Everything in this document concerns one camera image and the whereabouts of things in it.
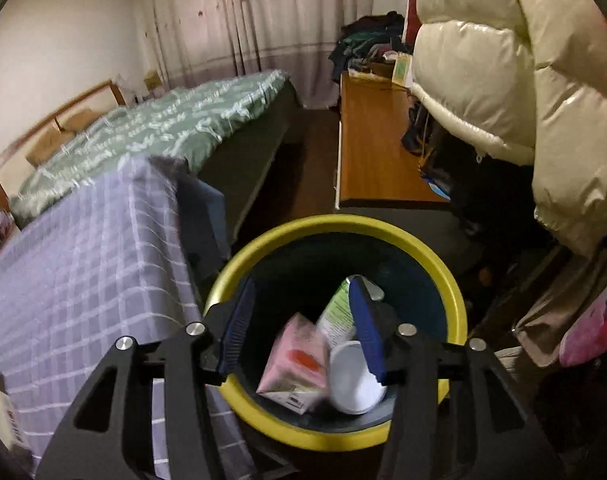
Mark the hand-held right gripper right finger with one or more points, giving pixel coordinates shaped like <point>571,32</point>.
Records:
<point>368,330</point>

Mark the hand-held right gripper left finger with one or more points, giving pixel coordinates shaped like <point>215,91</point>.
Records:
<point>238,330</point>

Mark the green and white canister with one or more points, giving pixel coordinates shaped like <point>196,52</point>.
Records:
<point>338,310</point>

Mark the white plastic jar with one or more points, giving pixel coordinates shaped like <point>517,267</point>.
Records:
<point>351,375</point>

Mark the pink carton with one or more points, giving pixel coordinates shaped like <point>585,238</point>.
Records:
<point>293,360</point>

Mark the yellow rimmed blue trash bin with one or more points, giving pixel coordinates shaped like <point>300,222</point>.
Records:
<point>293,280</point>

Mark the purple checked tablecloth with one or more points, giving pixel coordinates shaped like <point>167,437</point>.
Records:
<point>83,285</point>

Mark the wooden bed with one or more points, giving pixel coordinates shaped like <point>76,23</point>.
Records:
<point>263,160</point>

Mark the beige cloth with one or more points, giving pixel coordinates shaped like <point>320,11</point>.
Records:
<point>543,310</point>

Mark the wooden desk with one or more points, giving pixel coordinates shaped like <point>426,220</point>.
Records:
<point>378,150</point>

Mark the pink cloth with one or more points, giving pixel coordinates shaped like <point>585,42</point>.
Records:
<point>591,330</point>

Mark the white printed box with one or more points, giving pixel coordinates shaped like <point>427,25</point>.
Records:
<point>3,410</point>

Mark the brown pillow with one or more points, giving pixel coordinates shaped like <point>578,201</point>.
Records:
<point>45,147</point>
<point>80,120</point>

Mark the tan tissue box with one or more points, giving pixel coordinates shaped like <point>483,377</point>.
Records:
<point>153,81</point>

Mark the pale green box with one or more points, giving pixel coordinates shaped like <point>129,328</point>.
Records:
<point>402,69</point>

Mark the dark clothes pile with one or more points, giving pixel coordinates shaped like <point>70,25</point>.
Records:
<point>368,42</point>

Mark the cream puffer jacket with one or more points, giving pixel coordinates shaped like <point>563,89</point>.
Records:
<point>483,60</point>

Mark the pink and white curtain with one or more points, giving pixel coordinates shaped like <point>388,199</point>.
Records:
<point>263,25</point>

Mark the red garment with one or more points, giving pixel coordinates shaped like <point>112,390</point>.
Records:
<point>412,0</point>

